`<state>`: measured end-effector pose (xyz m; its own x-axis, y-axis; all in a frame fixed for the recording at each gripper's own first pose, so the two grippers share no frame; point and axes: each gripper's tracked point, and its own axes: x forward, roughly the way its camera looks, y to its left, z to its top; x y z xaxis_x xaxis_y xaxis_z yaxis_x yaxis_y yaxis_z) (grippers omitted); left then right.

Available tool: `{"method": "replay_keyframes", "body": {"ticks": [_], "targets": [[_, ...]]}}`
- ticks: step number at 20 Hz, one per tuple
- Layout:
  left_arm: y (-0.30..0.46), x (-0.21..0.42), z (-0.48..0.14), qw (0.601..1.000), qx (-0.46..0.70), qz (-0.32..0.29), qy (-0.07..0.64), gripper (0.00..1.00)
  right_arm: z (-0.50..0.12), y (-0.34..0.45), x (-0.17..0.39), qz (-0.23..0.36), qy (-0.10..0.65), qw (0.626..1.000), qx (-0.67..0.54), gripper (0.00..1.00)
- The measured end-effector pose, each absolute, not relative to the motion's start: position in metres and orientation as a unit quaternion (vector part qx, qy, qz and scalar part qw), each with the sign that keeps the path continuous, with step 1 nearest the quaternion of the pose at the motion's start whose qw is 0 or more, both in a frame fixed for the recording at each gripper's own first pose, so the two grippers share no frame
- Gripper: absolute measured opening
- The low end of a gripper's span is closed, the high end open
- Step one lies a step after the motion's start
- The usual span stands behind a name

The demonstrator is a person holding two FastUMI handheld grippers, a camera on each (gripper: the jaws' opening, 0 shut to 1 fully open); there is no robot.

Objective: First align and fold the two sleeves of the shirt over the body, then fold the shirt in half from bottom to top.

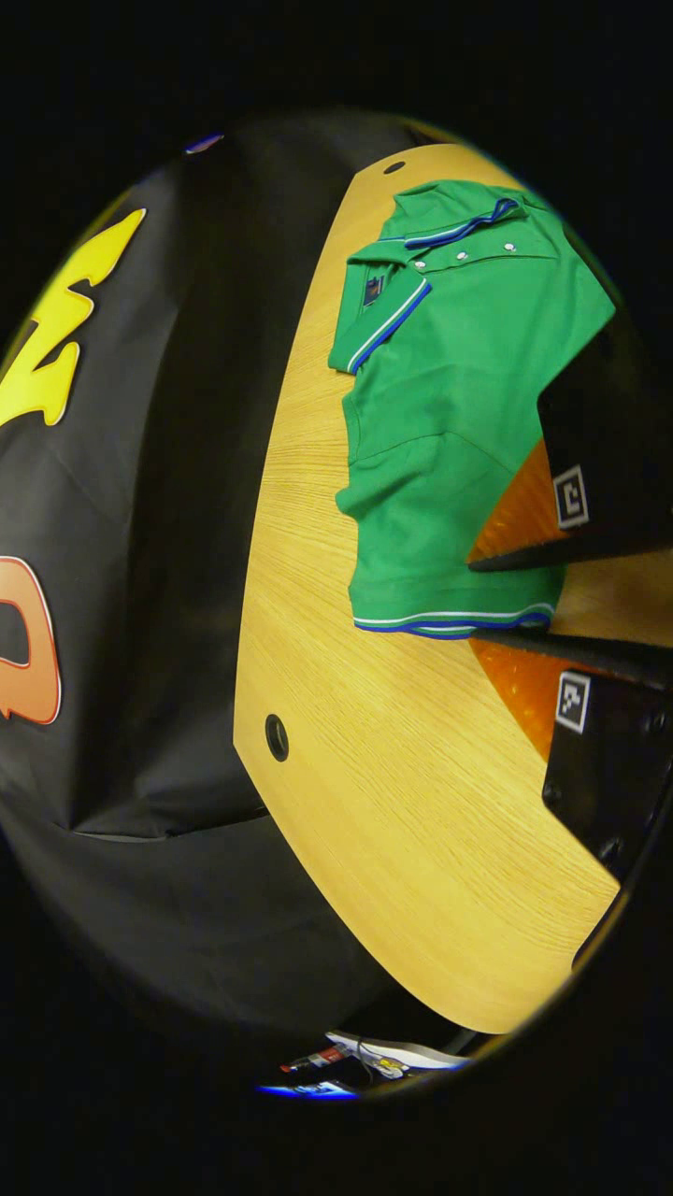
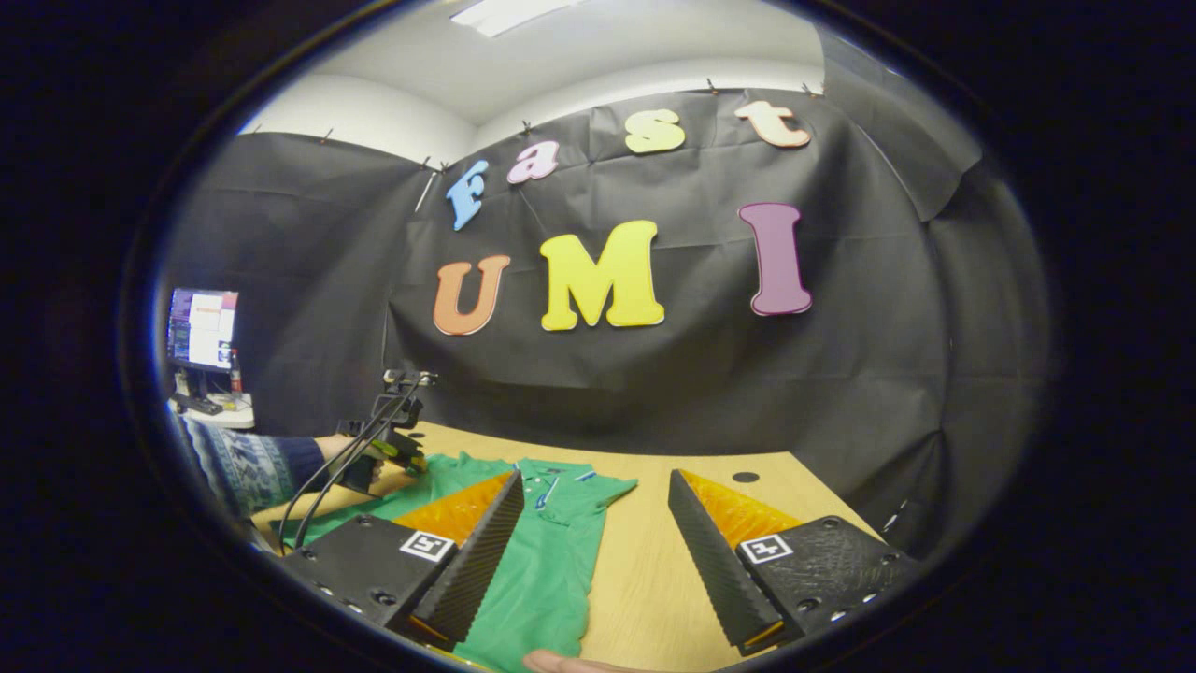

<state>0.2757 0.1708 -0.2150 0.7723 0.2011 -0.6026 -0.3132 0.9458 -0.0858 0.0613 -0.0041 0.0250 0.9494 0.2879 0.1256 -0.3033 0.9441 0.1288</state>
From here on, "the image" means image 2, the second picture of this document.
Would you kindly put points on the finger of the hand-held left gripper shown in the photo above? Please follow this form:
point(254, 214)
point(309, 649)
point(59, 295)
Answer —
point(406, 456)

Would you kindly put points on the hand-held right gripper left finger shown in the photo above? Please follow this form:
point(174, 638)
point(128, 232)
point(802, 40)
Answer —
point(481, 561)

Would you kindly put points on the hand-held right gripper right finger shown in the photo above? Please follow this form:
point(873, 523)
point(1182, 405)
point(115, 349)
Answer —
point(715, 570)

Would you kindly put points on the green T-shirt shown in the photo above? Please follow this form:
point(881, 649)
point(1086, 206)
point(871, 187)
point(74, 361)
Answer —
point(551, 561)

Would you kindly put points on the white side table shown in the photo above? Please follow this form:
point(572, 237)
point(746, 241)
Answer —
point(238, 416)

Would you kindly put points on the red bottle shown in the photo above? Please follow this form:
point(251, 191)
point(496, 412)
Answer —
point(235, 374)

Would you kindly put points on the black backdrop cloth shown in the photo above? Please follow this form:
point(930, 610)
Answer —
point(654, 393)

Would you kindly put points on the computer monitor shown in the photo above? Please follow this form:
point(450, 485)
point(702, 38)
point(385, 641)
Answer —
point(201, 327)

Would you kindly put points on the ceiling light panel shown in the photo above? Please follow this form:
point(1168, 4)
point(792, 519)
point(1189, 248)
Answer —
point(514, 14)

